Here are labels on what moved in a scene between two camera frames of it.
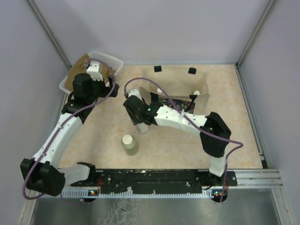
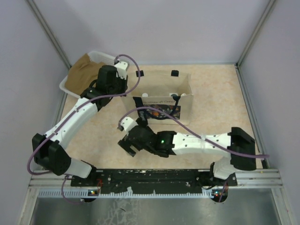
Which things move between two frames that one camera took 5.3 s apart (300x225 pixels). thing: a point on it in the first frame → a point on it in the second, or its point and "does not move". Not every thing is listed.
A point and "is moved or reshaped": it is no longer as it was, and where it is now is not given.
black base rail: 168,180 does not move
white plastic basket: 116,63 does not move
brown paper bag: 79,67 does not move
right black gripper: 135,120 → 126,146
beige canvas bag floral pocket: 187,90 is moved or reshaped
